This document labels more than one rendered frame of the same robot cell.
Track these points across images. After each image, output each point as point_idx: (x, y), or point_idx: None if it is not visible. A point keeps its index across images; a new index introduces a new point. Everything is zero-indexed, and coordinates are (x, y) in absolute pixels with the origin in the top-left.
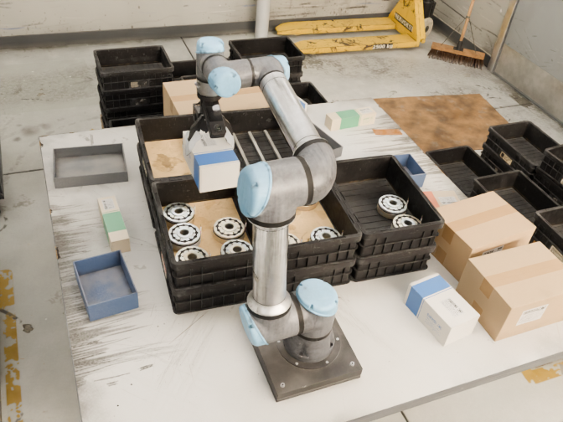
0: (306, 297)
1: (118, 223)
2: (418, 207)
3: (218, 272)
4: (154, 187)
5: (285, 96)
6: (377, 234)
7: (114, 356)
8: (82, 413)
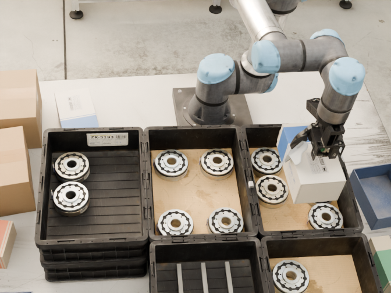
0: (228, 59)
1: (386, 260)
2: (47, 177)
3: None
4: (359, 221)
5: (267, 11)
6: (128, 127)
7: (361, 142)
8: (374, 109)
